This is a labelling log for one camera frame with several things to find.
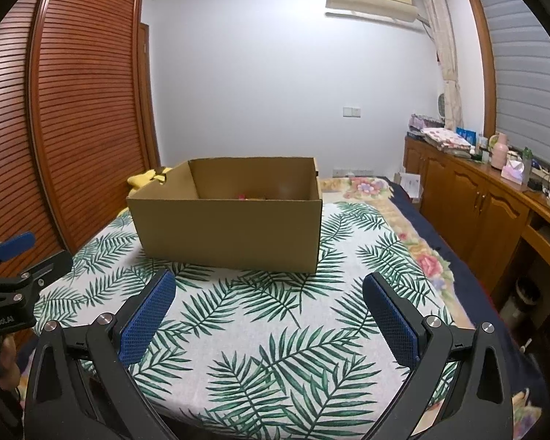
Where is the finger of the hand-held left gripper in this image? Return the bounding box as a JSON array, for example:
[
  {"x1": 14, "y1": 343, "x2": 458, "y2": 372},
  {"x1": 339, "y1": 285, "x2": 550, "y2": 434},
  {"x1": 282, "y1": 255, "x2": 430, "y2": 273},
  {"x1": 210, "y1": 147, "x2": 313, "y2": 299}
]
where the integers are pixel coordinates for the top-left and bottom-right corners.
[
  {"x1": 21, "y1": 251, "x2": 74, "y2": 292},
  {"x1": 0, "y1": 232, "x2": 36, "y2": 278}
]

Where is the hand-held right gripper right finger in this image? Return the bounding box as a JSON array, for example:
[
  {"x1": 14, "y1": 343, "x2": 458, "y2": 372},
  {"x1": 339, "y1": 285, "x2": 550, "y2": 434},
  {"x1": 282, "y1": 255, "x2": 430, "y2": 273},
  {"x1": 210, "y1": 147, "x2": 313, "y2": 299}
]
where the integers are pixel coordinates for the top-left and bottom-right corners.
[{"x1": 362, "y1": 272, "x2": 516, "y2": 440}]

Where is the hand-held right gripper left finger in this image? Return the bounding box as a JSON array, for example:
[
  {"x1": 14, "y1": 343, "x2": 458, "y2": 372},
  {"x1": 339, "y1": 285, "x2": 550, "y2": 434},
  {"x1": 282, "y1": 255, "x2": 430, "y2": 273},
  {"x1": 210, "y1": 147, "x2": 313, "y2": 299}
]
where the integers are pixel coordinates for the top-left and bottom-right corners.
[{"x1": 23, "y1": 269, "x2": 177, "y2": 440}]

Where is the brown cardboard box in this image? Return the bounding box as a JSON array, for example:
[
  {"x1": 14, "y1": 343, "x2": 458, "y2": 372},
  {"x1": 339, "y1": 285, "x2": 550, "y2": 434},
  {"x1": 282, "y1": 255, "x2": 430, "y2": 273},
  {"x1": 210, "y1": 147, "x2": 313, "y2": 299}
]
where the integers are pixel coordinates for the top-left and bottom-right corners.
[{"x1": 126, "y1": 156, "x2": 324, "y2": 273}]

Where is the person's left hand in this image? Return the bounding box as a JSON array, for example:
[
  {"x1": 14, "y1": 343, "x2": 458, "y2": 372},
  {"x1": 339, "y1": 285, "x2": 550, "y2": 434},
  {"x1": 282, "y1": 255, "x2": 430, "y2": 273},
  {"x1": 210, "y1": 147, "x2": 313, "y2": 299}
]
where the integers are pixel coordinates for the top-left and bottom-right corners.
[{"x1": 0, "y1": 334, "x2": 20, "y2": 391}]

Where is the navy bedsheet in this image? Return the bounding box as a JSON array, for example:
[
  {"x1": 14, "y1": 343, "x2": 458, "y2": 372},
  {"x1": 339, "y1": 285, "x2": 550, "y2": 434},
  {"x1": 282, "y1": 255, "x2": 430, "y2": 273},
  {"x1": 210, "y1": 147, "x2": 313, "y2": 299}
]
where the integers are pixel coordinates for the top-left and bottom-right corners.
[{"x1": 385, "y1": 179, "x2": 550, "y2": 404}]

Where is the yellow plush toy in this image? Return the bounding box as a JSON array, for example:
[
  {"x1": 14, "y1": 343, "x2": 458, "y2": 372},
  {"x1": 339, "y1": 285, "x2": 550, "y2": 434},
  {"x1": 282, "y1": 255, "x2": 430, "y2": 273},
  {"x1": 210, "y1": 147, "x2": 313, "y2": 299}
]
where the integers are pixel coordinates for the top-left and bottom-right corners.
[{"x1": 127, "y1": 166, "x2": 172, "y2": 193}]

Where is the grey water bottle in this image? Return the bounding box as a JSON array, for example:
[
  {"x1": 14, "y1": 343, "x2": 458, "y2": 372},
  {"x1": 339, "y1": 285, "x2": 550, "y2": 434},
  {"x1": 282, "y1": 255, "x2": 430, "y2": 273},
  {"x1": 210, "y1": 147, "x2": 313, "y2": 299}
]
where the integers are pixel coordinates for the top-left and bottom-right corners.
[{"x1": 509, "y1": 279, "x2": 542, "y2": 331}]

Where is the floral blanket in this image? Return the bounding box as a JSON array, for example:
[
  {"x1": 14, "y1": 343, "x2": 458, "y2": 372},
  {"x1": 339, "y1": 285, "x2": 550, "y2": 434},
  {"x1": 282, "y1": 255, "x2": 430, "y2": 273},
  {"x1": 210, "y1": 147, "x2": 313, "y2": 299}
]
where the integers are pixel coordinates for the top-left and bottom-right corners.
[{"x1": 318, "y1": 176, "x2": 475, "y2": 331}]

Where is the white paper bag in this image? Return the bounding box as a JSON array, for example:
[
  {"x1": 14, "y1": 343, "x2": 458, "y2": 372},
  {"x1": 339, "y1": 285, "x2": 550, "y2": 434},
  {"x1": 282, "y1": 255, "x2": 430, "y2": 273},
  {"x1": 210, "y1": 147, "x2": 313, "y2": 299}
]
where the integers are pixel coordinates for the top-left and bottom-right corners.
[{"x1": 394, "y1": 172, "x2": 421, "y2": 202}]

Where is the wooden cabinet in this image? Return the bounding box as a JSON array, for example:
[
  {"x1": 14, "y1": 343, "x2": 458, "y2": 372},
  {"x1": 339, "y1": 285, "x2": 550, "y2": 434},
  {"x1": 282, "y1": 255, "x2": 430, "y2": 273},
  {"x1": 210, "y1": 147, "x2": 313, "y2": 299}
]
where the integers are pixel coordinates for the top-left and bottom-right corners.
[{"x1": 403, "y1": 135, "x2": 550, "y2": 303}]

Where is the wooden louvered wardrobe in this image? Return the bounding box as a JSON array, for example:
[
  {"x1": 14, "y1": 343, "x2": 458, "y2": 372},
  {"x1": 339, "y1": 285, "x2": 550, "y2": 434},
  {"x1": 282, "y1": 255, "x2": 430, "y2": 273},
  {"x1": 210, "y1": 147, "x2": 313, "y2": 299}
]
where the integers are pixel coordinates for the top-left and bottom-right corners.
[{"x1": 0, "y1": 0, "x2": 161, "y2": 285}]

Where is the folded floral cloth stack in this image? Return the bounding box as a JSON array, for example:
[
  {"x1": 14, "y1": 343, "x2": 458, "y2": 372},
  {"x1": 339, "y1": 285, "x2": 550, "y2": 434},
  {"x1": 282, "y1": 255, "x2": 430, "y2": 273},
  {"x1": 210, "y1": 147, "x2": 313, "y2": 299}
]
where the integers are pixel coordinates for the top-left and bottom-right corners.
[{"x1": 421, "y1": 127, "x2": 473, "y2": 153}]

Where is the pink tissue box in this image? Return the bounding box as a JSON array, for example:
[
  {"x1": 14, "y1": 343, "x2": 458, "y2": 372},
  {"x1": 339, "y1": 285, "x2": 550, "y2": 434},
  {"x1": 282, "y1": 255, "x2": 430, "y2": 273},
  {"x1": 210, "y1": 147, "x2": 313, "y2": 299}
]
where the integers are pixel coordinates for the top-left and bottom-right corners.
[{"x1": 501, "y1": 158, "x2": 525, "y2": 179}]

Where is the purple cloth bundle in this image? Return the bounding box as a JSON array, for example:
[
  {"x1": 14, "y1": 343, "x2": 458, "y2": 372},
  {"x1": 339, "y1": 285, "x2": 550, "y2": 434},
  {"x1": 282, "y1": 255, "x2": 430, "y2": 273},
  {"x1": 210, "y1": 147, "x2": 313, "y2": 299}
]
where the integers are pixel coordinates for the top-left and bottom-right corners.
[{"x1": 408, "y1": 113, "x2": 441, "y2": 133}]

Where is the pink thermos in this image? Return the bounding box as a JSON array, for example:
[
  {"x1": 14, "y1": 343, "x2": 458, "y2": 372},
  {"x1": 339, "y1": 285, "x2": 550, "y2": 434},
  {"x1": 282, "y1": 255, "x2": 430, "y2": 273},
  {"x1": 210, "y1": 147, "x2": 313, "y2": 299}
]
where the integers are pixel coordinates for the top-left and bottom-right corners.
[{"x1": 491, "y1": 132, "x2": 509, "y2": 170}]

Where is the floral curtain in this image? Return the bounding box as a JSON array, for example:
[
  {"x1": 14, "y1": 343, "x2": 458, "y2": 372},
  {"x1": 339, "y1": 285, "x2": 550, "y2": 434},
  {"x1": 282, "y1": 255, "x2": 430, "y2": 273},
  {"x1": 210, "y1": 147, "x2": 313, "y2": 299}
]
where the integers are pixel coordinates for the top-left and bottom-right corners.
[{"x1": 417, "y1": 0, "x2": 463, "y2": 122}]

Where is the grey window blind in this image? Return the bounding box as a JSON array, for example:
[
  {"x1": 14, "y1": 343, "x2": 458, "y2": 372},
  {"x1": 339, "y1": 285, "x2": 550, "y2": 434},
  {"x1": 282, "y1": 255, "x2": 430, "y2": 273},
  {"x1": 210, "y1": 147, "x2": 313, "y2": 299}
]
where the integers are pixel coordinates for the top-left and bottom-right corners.
[{"x1": 479, "y1": 0, "x2": 550, "y2": 166}]

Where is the power strip with cables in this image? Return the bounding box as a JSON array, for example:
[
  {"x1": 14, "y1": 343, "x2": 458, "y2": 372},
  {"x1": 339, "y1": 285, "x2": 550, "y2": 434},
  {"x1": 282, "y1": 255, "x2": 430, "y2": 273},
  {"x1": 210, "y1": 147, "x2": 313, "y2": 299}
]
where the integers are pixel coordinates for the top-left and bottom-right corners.
[{"x1": 527, "y1": 165, "x2": 550, "y2": 212}]

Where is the wooden window frame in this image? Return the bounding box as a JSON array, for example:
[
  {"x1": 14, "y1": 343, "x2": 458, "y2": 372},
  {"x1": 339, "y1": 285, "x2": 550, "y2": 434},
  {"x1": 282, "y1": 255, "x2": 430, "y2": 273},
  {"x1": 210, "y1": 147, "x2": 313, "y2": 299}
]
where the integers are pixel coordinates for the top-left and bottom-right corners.
[{"x1": 462, "y1": 0, "x2": 498, "y2": 138}]

